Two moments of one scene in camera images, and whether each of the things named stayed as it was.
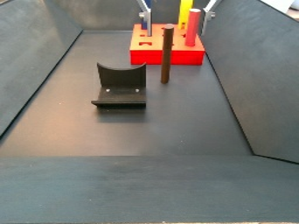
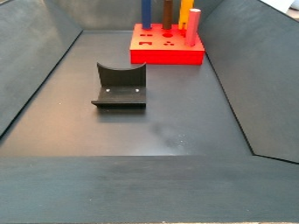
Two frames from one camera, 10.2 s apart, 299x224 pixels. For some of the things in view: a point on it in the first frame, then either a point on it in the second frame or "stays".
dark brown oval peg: (167, 52) -> (167, 15)
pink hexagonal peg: (192, 24) stays
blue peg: (144, 23) stays
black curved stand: (123, 87) stays
